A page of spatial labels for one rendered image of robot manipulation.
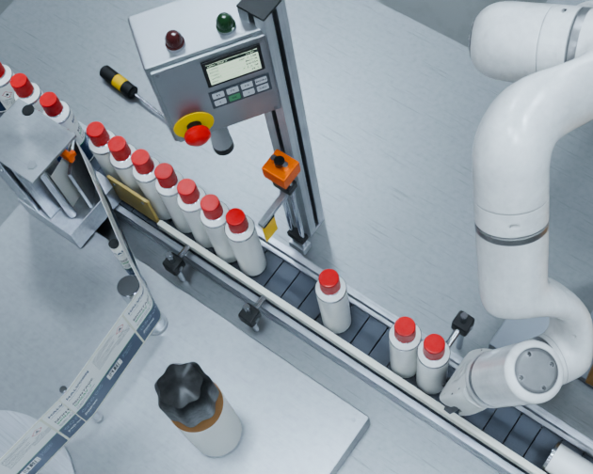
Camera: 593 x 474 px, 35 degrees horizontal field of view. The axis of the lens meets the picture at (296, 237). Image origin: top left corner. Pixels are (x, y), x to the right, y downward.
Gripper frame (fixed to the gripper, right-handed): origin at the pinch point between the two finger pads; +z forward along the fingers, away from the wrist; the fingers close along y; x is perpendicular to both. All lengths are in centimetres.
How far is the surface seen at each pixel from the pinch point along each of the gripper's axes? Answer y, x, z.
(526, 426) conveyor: -2.5, 13.9, 1.7
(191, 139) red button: 1, -56, -21
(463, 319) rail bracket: -9.0, -5.8, -3.1
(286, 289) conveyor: 0.2, -31.1, 18.1
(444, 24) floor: -121, -39, 114
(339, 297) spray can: 0.7, -24.1, -1.9
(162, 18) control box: -7, -68, -32
